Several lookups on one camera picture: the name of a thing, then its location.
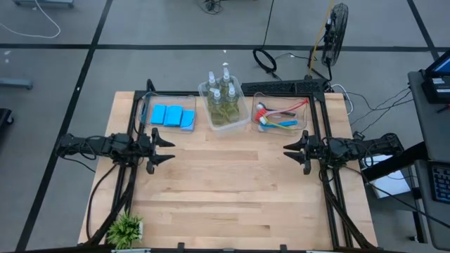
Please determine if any grey cart base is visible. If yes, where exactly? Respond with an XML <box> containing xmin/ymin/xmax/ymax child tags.
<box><xmin>13</xmin><ymin>0</ymin><xmax>75</xmax><ymax>8</ymax></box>

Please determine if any black aluminium table frame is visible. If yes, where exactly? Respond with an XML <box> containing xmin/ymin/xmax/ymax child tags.
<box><xmin>84</xmin><ymin>79</ymin><xmax>379</xmax><ymax>252</ymax></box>

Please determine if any small green potted plant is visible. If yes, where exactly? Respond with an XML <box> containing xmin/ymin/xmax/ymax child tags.
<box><xmin>106</xmin><ymin>210</ymin><xmax>144</xmax><ymax>249</ymax></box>

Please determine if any black perforated box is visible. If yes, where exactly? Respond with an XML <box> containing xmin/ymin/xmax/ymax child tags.
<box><xmin>241</xmin><ymin>79</ymin><xmax>330</xmax><ymax>96</ymax></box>

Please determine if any white cable by table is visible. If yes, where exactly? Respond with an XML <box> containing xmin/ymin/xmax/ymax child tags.
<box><xmin>330</xmin><ymin>83</ymin><xmax>354</xmax><ymax>116</ymax></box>

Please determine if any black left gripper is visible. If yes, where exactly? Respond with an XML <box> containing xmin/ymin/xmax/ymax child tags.
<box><xmin>135</xmin><ymin>126</ymin><xmax>176</xmax><ymax>176</ymax></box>

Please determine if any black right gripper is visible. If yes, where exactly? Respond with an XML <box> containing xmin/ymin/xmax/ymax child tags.
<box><xmin>283</xmin><ymin>129</ymin><xmax>330</xmax><ymax>176</ymax></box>

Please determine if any black box with white label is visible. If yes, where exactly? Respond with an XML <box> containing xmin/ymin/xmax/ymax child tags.
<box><xmin>420</xmin><ymin>75</ymin><xmax>450</xmax><ymax>105</ymax></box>

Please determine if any black keyboard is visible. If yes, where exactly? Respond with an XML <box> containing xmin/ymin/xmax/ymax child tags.
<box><xmin>427</xmin><ymin>160</ymin><xmax>450</xmax><ymax>205</ymax></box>

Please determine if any black hanging cable with coil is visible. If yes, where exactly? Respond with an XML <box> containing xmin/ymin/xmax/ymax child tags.
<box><xmin>252</xmin><ymin>0</ymin><xmax>283</xmax><ymax>81</ymax></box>

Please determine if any clear yellow-green soap pump bottle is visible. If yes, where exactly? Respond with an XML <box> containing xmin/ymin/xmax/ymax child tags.
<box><xmin>205</xmin><ymin>70</ymin><xmax>221</xmax><ymax>103</ymax></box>
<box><xmin>210</xmin><ymin>88</ymin><xmax>229</xmax><ymax>127</ymax></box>
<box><xmin>220</xmin><ymin>66</ymin><xmax>235</xmax><ymax>89</ymax></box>
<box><xmin>224</xmin><ymin>82</ymin><xmax>243</xmax><ymax>122</ymax></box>

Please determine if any shallow clear plastic bin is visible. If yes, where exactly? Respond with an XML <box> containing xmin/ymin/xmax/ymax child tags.
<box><xmin>251</xmin><ymin>91</ymin><xmax>309</xmax><ymax>136</ymax></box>
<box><xmin>139</xmin><ymin>91</ymin><xmax>200</xmax><ymax>134</ymax></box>

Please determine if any yellow hanging cable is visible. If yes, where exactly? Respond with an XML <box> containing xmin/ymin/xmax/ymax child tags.
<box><xmin>307</xmin><ymin>0</ymin><xmax>335</xmax><ymax>78</ymax></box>

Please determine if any black desk crossbar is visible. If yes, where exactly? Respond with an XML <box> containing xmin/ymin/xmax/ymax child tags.
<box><xmin>361</xmin><ymin>141</ymin><xmax>429</xmax><ymax>183</ymax></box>

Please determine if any grey side desk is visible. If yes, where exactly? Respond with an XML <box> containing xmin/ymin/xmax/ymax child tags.
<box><xmin>407</xmin><ymin>70</ymin><xmax>450</xmax><ymax>251</ymax></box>

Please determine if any light blue sponge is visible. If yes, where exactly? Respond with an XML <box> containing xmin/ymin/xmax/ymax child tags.
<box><xmin>163</xmin><ymin>104</ymin><xmax>184</xmax><ymax>128</ymax></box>
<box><xmin>150</xmin><ymin>103</ymin><xmax>167</xmax><ymax>126</ymax></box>
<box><xmin>179</xmin><ymin>108</ymin><xmax>197</xmax><ymax>132</ymax></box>

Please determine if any yellow-green dish brush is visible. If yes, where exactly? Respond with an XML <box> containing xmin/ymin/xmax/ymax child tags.
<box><xmin>259</xmin><ymin>115</ymin><xmax>300</xmax><ymax>131</ymax></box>

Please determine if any grey floor base bar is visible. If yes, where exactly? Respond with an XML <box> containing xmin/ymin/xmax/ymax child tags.
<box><xmin>0</xmin><ymin>77</ymin><xmax>34</xmax><ymax>91</ymax></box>

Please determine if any laptop with blue screen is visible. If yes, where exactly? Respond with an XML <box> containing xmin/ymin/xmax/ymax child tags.
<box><xmin>423</xmin><ymin>48</ymin><xmax>450</xmax><ymax>80</ymax></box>

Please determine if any white floor cable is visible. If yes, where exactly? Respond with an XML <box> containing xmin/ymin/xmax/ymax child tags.
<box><xmin>0</xmin><ymin>0</ymin><xmax>62</xmax><ymax>39</ymax></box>

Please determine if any black floor fan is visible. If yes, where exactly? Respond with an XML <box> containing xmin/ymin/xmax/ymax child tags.
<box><xmin>321</xmin><ymin>2</ymin><xmax>350</xmax><ymax>67</ymax></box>

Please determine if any red dish brush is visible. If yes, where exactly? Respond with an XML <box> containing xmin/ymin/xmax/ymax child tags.
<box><xmin>253</xmin><ymin>98</ymin><xmax>310</xmax><ymax>123</ymax></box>

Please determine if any long black floor cable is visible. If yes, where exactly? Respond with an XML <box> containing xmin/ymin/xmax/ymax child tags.
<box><xmin>342</xmin><ymin>164</ymin><xmax>450</xmax><ymax>230</ymax></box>

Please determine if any black floor cable bundle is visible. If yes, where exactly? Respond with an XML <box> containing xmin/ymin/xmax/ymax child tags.
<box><xmin>198</xmin><ymin>0</ymin><xmax>225</xmax><ymax>15</ymax></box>

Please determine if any black caster base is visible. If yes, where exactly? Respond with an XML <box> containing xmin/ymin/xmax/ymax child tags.
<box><xmin>0</xmin><ymin>108</ymin><xmax>15</xmax><ymax>131</ymax></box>

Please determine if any white paper sheet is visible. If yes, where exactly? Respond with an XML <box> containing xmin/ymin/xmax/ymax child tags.
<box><xmin>360</xmin><ymin>153</ymin><xmax>412</xmax><ymax>200</ymax></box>

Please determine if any tall clear plastic bin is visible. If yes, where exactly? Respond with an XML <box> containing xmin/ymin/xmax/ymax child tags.
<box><xmin>198</xmin><ymin>75</ymin><xmax>252</xmax><ymax>136</ymax></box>

